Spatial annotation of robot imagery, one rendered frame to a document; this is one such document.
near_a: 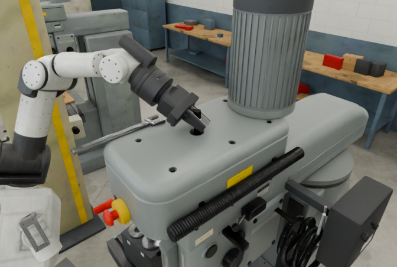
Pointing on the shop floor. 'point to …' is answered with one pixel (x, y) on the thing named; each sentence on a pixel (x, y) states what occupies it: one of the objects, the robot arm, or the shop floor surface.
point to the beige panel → (65, 146)
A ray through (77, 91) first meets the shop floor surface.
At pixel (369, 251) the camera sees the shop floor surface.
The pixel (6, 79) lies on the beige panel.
